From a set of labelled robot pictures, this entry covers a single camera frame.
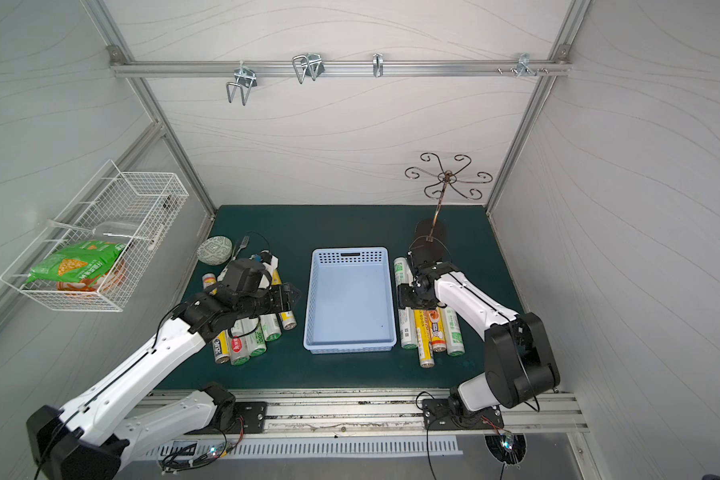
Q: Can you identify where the long yellow plastic wrap roll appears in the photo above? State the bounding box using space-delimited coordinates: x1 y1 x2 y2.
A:
272 269 297 331

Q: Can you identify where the white green long wrap roll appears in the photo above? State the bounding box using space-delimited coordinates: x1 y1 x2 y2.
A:
393 257 417 350

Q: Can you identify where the light blue perforated plastic basket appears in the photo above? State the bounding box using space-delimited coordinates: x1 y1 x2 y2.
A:
303 247 397 355

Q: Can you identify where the short yellow orange wrap roll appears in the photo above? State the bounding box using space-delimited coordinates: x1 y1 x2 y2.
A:
426 308 447 353

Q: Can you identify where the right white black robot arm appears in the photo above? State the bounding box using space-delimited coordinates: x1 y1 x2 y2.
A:
398 258 561 412

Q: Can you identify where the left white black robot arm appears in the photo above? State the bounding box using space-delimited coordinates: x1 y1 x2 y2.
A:
26 251 298 479

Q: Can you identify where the clear plastic item in basket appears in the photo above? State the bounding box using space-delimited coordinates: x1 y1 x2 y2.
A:
50 218 160 247

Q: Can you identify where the grey patterned round bowl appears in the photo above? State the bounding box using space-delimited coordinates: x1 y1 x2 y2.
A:
197 236 234 266

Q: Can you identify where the bronze jewelry stand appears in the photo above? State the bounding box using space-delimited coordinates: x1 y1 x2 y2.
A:
404 152 494 260

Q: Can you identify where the green snack bag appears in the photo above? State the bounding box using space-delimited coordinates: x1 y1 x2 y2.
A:
26 240 126 283

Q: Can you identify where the double metal hook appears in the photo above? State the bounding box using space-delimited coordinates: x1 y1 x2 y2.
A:
291 53 325 84
226 62 257 106

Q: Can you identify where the single metal hook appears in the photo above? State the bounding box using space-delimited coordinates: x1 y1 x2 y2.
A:
372 53 384 78

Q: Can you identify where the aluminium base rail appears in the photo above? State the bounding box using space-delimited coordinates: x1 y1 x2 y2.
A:
233 388 589 437

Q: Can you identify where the white wire wall basket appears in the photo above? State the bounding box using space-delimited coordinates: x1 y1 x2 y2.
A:
0 161 189 312

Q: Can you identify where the aluminium top rail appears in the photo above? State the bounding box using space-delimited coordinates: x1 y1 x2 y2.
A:
110 57 573 79

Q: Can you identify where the small metal hook bracket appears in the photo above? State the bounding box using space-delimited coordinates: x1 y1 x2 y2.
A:
496 53 549 78

